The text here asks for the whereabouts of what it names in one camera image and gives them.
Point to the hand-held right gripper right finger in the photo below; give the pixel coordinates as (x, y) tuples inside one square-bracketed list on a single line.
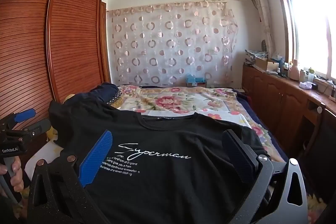
[(241, 158)]

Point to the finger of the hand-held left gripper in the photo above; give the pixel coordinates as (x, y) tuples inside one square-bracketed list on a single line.
[(24, 115), (39, 126)]

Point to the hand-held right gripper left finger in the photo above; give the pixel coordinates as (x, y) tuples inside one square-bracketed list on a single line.
[(97, 158)]

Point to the black printed t-shirt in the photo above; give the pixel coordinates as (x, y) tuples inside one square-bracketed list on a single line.
[(170, 182)]

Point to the person's left hand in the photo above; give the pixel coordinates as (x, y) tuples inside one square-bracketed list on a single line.
[(17, 174)]

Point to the white flower print sheet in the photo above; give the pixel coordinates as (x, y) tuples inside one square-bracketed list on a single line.
[(223, 112)]

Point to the folded patterned garment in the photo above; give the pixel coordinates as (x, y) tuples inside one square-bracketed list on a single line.
[(115, 99)]

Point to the folded navy garment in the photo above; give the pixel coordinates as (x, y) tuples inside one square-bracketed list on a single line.
[(102, 92)]

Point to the wooden cabinet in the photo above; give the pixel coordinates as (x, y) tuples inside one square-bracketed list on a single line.
[(283, 100)]

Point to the floral blanket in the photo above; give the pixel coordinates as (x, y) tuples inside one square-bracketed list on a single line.
[(162, 98)]

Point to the blue box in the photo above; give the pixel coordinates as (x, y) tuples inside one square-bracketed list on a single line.
[(195, 80)]

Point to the cardboard box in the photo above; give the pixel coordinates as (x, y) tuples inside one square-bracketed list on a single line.
[(266, 64)]

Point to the wooden slatted wardrobe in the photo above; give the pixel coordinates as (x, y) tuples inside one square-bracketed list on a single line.
[(73, 29)]

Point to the white bottle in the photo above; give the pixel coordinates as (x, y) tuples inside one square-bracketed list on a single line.
[(302, 76)]

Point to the pink thermos jug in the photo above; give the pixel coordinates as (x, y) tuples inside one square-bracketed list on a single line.
[(294, 70)]

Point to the stack of patterned fabrics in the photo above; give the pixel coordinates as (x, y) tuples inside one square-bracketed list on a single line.
[(256, 54)]

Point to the green capped bottle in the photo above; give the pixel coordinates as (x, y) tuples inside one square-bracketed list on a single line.
[(310, 76)]

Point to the circle patterned sheer curtain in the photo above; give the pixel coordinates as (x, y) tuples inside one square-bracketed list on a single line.
[(170, 43)]

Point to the window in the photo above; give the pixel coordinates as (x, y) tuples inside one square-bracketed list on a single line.
[(309, 29)]

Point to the white window curtain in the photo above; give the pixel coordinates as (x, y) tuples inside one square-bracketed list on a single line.
[(262, 11)]

